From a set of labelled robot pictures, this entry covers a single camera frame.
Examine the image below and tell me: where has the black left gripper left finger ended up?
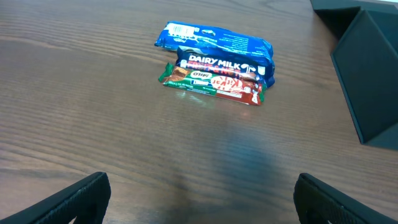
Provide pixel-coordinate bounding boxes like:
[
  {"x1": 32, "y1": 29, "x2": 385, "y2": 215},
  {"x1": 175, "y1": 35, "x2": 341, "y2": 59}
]
[{"x1": 1, "y1": 172, "x2": 111, "y2": 224}]

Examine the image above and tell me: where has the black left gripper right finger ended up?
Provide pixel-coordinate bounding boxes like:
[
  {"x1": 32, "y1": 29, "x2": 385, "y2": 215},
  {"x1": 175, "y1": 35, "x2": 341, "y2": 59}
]
[{"x1": 294, "y1": 173, "x2": 397, "y2": 224}]

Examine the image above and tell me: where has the blue Oreo cookie pack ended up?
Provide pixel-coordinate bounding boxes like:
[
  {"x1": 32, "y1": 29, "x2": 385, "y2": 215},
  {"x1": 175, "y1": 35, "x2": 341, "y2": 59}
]
[{"x1": 154, "y1": 21, "x2": 275, "y2": 87}]

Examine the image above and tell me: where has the KitKat Milo chocolate bar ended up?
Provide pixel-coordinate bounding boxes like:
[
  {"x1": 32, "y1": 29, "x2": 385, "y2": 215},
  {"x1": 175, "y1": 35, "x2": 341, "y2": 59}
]
[{"x1": 159, "y1": 63, "x2": 266, "y2": 106}]

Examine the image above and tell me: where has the dark green open box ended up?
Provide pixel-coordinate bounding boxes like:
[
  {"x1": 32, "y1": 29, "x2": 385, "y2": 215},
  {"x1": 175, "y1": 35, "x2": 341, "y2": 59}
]
[{"x1": 311, "y1": 0, "x2": 397, "y2": 150}]

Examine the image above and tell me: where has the Dairy Milk chocolate bar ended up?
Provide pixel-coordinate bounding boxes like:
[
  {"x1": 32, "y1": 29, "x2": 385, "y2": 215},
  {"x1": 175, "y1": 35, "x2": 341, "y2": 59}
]
[{"x1": 175, "y1": 47, "x2": 275, "y2": 88}]

